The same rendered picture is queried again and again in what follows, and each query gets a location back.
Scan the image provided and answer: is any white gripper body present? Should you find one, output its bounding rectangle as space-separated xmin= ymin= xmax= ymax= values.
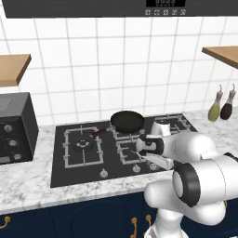
xmin=140 ymin=152 xmax=175 ymax=172

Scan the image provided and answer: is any black frying pan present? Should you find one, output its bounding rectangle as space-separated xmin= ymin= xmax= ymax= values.
xmin=91 ymin=110 xmax=146 ymax=139

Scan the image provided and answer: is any navy cupboard door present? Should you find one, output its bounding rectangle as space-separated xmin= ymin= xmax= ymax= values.
xmin=0 ymin=207 xmax=53 ymax=238
xmin=49 ymin=192 xmax=147 ymax=238
xmin=141 ymin=205 xmax=160 ymax=238

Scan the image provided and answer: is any olive oil bottle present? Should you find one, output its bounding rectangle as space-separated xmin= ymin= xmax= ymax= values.
xmin=207 ymin=85 xmax=224 ymax=123

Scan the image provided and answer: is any black gas hob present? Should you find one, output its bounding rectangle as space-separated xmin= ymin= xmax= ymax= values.
xmin=49 ymin=113 xmax=199 ymax=189

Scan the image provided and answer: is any dark red vinegar bottle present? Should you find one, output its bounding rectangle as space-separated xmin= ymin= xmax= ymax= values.
xmin=219 ymin=83 xmax=237 ymax=121

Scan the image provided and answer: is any black toaster oven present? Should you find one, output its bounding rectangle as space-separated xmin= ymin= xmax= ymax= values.
xmin=0 ymin=91 xmax=40 ymax=165

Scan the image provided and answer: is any black extractor hood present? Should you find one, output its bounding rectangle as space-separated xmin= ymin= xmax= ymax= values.
xmin=1 ymin=0 xmax=238 ymax=20

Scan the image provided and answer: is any gold cupboard handle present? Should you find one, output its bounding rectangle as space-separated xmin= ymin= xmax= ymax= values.
xmin=145 ymin=214 xmax=153 ymax=231
xmin=130 ymin=217 xmax=139 ymax=238
xmin=0 ymin=216 xmax=12 ymax=231

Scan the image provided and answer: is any wooden wall shelf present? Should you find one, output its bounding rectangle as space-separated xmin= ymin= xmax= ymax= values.
xmin=0 ymin=54 xmax=33 ymax=88
xmin=201 ymin=46 xmax=238 ymax=71

